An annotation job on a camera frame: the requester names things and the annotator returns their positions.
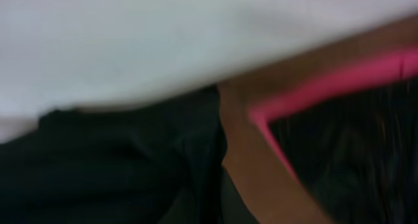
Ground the black polo shirt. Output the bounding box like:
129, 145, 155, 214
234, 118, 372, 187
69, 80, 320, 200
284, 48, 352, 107
1, 86, 255, 224

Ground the red and black patterned garment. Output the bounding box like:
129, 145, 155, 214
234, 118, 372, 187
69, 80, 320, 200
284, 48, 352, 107
249, 48, 417, 224

